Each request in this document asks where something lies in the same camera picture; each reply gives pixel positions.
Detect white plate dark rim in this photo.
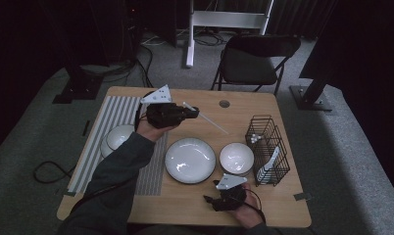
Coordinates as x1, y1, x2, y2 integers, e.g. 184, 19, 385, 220
100, 128, 127, 160
165, 137, 217, 185

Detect black cables under white stand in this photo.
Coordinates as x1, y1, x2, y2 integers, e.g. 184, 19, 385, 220
193, 28, 228, 47

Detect black folding chair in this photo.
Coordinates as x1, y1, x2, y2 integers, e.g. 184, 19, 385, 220
211, 33, 302, 97

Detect grey striped placemat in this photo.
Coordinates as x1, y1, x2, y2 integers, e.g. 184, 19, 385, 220
67, 95, 173, 197

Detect grey tape piece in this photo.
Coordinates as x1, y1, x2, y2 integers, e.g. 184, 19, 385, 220
293, 192, 313, 202

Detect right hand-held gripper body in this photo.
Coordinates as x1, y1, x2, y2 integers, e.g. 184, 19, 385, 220
214, 173, 249, 212

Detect black floor cable bundle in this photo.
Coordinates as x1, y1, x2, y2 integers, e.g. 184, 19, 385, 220
80, 42, 155, 89

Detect black looped cable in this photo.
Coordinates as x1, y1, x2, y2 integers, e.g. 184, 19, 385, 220
33, 161, 77, 184

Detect left hand-held gripper cable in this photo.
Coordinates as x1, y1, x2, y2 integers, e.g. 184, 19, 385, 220
69, 91, 160, 216

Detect white floor cable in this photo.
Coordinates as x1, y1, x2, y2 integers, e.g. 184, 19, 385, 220
140, 33, 169, 47

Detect white metal stand frame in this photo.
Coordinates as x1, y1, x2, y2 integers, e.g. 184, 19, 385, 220
184, 0, 275, 69

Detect right hand-held gripper cable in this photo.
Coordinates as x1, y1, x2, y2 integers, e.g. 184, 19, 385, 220
245, 188, 268, 224

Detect black stand with base plate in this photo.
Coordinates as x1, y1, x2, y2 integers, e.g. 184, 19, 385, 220
52, 55, 104, 105
288, 62, 334, 113

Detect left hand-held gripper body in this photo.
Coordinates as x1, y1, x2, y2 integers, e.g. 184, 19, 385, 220
139, 84, 189, 129

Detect white ceramic spoon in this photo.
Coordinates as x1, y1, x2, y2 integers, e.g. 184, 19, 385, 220
257, 146, 281, 185

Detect dark curtain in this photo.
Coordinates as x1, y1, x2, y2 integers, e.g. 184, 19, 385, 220
298, 0, 394, 204

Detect black wire basket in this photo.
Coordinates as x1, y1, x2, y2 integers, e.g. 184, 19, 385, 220
244, 115, 291, 188

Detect hand-held gripper cable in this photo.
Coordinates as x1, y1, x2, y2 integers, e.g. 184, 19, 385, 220
69, 91, 160, 216
245, 188, 268, 224

